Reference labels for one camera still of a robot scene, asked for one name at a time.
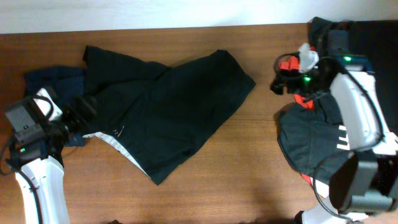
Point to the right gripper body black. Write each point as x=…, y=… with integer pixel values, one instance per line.
x=292, y=83

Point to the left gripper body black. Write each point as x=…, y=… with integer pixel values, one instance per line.
x=76, y=112

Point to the black shorts patterned waistband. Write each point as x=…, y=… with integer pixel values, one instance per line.
x=163, y=115

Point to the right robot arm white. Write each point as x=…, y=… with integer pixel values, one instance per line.
x=366, y=184

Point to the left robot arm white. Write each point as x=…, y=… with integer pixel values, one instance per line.
x=35, y=148

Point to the red garment in pile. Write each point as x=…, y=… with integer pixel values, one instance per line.
x=293, y=64

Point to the folded navy blue garment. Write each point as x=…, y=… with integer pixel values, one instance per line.
x=67, y=85

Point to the black garment white lettering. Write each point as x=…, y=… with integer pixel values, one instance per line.
x=311, y=140

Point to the black t-shirt on pile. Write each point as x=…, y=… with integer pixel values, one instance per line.
x=377, y=40

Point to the white garment under pile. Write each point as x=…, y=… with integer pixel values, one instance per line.
x=322, y=188

